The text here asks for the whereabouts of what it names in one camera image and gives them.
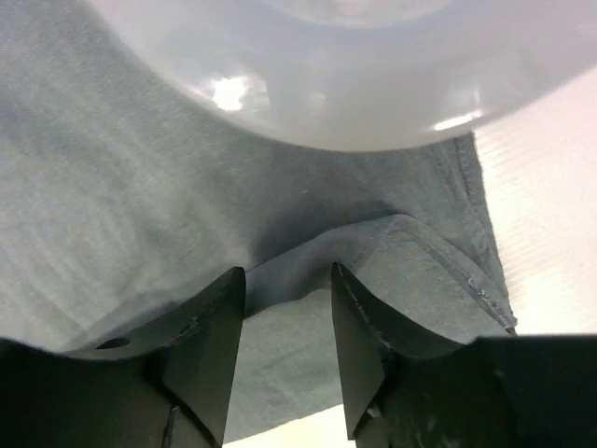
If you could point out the grey long sleeve shirt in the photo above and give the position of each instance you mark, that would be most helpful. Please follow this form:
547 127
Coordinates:
121 198

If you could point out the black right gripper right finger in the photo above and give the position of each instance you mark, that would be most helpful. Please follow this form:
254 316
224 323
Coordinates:
404 385

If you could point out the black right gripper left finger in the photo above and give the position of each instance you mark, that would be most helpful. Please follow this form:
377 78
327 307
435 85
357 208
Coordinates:
166 383

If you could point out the white plastic laundry basket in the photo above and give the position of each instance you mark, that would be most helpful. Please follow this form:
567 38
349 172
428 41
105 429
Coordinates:
358 75

